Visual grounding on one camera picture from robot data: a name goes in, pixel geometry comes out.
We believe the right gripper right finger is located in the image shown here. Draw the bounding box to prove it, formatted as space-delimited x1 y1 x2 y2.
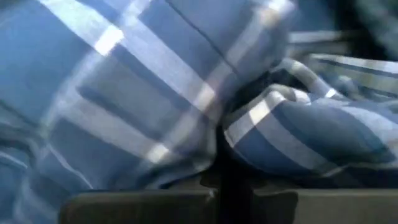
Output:
252 188 398 224

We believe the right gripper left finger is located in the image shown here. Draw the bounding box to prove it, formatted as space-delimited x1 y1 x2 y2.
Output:
58 188 219 224

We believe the blue plaid shirt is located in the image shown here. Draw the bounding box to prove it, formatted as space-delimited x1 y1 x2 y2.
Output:
0 0 398 224

